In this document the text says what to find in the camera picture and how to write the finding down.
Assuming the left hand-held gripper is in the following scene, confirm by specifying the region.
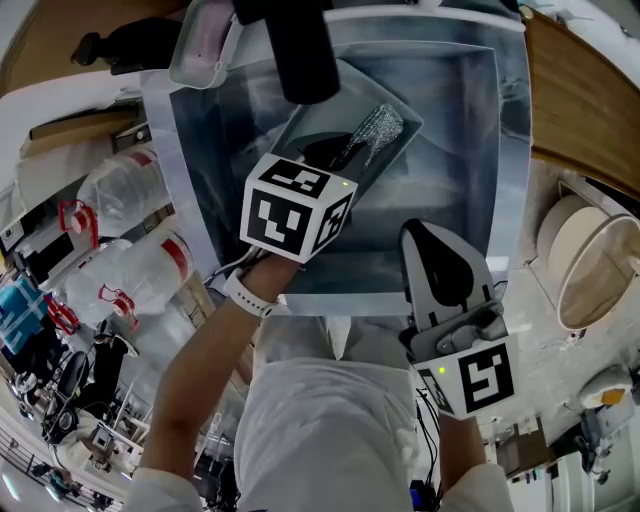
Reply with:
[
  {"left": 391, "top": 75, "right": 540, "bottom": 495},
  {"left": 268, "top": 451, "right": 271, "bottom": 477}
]
[{"left": 239, "top": 130, "right": 375, "bottom": 264}]

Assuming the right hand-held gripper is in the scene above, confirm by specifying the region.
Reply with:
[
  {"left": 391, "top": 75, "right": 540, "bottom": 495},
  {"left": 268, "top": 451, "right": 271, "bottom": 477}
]
[{"left": 397, "top": 218, "right": 517, "bottom": 421}]

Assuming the pale green square tray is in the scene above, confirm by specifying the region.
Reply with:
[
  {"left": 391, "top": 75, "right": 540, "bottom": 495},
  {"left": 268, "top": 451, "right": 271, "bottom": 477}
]
[{"left": 266, "top": 58, "right": 425, "bottom": 202}]

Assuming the silver mesh scouring pad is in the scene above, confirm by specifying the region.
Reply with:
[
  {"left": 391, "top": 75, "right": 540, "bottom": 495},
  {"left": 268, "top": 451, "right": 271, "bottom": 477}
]
[{"left": 343, "top": 102, "right": 407, "bottom": 167}]

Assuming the person's left forearm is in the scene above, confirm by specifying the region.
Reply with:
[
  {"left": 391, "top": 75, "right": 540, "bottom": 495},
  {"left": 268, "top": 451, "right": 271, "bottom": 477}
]
[{"left": 141, "top": 253, "right": 302, "bottom": 475}]

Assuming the person's right forearm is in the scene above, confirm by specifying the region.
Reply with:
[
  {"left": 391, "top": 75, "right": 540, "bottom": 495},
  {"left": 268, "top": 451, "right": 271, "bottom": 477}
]
[{"left": 436, "top": 411, "right": 490, "bottom": 495}]

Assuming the stainless steel sink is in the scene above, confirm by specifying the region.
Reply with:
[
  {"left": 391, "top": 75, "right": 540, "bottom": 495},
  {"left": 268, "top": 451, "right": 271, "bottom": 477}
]
[{"left": 138, "top": 3, "right": 533, "bottom": 318}]

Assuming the black faucet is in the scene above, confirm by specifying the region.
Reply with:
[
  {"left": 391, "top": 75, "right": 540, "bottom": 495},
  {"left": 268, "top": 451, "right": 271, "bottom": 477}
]
[{"left": 231, "top": 0, "right": 343, "bottom": 106}]

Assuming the round beige tub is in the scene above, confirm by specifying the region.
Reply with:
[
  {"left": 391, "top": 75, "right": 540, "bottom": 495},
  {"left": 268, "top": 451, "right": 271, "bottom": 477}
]
[{"left": 534, "top": 193, "right": 640, "bottom": 333}]

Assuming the white wristwatch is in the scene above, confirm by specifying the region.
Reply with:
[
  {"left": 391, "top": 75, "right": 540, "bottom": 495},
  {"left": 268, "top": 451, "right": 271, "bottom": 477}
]
[{"left": 222, "top": 266, "right": 282, "bottom": 320}]

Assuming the clear plastic soap box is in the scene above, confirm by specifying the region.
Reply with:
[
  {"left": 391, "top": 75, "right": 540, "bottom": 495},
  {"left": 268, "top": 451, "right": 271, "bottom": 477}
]
[{"left": 167, "top": 0, "right": 240, "bottom": 91}]

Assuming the person's white shirt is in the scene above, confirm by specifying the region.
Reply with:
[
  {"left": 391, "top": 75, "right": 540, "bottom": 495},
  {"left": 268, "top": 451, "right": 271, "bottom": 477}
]
[{"left": 128, "top": 356, "right": 517, "bottom": 512}]

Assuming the clear water jug red cap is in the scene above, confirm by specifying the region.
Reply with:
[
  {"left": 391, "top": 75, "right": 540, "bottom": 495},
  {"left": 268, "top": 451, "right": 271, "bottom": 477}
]
[
  {"left": 43, "top": 238, "right": 137, "bottom": 337},
  {"left": 96, "top": 231, "right": 197, "bottom": 332},
  {"left": 57, "top": 146, "right": 175, "bottom": 247}
]

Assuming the wooden countertop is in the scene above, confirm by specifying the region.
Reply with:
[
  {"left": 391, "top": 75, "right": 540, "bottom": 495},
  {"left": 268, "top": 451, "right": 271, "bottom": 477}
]
[{"left": 521, "top": 6, "right": 640, "bottom": 187}]

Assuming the black dispenser bottle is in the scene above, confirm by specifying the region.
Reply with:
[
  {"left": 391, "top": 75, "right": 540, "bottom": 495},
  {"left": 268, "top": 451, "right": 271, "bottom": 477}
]
[{"left": 68, "top": 16, "right": 185, "bottom": 77}]

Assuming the brown cardboard box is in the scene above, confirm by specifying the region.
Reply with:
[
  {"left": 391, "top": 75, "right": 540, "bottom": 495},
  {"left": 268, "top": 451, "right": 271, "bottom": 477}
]
[{"left": 26, "top": 106, "right": 147, "bottom": 147}]

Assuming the brown wooden board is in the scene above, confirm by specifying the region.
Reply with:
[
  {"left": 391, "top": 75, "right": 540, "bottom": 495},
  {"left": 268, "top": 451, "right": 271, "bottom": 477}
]
[{"left": 0, "top": 0, "right": 194, "bottom": 97}]

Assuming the grey black machine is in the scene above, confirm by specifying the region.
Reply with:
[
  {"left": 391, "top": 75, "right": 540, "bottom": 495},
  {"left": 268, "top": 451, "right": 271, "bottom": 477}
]
[{"left": 12, "top": 227, "right": 77, "bottom": 279}]

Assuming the black office chair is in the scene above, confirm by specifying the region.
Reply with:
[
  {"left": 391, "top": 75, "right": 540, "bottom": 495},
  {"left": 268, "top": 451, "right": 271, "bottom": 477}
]
[{"left": 43, "top": 348, "right": 92, "bottom": 442}]

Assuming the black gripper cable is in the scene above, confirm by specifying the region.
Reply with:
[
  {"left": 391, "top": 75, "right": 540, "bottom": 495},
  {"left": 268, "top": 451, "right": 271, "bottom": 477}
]
[{"left": 413, "top": 388, "right": 447, "bottom": 504}]

